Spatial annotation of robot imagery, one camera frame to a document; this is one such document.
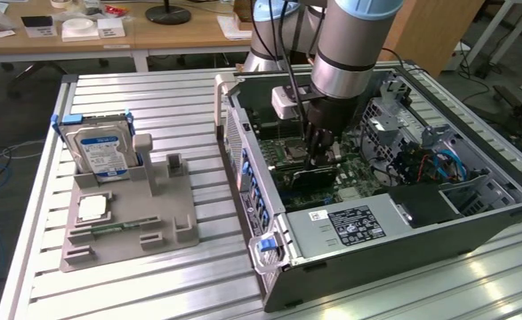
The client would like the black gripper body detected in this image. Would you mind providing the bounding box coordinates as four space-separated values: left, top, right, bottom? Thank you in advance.
304 95 358 137

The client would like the graphics card with metal bracket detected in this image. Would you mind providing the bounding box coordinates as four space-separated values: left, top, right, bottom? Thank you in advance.
286 166 338 201

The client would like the CPU socket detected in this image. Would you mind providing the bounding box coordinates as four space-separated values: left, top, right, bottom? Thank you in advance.
282 138 308 161

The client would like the green motherboard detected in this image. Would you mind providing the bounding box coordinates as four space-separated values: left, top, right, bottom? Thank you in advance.
247 109 390 214

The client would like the silver disk bay cage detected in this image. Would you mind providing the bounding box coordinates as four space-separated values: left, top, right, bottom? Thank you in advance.
358 96 462 167

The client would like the silver chipset heatsink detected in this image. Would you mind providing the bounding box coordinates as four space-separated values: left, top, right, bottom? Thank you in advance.
338 187 371 202

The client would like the grey power supply unit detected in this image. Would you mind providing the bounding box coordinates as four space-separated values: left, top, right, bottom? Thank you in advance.
284 195 415 261

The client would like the white paper stack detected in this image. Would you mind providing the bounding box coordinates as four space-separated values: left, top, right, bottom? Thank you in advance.
218 15 254 41

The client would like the wooden cabinet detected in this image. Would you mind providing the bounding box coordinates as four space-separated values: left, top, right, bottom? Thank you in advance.
378 0 486 76

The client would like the dark grey PC case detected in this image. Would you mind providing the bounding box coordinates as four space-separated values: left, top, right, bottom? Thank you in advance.
214 59 522 314

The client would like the brown cardboard box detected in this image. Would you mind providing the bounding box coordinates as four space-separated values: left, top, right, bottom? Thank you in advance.
234 0 255 23

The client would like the wooden desk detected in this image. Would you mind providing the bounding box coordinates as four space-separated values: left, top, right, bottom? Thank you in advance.
0 0 376 65

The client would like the grey parts rack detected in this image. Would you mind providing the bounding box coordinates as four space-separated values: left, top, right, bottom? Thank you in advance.
59 132 202 273

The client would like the hard disk with blue carrier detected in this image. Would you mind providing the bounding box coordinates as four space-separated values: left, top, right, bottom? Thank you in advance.
51 108 143 183

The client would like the black round lamp base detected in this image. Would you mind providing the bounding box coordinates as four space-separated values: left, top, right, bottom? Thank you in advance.
144 0 194 25

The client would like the green loose RAM stick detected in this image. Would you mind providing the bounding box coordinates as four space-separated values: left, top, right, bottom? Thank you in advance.
73 221 144 236

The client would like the silver CPU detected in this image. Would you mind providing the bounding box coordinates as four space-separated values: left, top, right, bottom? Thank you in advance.
76 195 111 221

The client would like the plain white labelled box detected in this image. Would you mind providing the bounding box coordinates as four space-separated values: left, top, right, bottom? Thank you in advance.
96 18 127 39

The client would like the red packet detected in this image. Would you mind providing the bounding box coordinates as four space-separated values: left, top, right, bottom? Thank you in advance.
103 3 131 17

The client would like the white box with tape roll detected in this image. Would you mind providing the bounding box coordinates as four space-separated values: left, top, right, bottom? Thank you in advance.
60 18 100 43

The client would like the black chair base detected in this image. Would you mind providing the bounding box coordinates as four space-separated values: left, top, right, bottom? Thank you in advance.
0 59 111 98

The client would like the white box with black lid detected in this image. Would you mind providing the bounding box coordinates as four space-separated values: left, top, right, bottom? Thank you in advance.
20 15 59 38

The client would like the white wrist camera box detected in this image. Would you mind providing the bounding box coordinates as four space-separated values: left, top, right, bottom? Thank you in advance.
270 85 328 119

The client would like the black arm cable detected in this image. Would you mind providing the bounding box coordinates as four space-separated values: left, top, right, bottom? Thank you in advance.
250 0 308 134

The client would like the red wire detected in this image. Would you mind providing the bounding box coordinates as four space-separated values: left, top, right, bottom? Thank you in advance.
414 153 435 183

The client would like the black cable behind case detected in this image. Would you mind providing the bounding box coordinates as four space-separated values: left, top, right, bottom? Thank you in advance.
378 48 405 67

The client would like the blue wire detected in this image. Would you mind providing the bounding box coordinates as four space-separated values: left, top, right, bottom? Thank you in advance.
433 149 469 183

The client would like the white desk frame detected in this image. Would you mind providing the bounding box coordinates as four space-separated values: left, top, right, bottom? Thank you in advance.
465 0 522 91

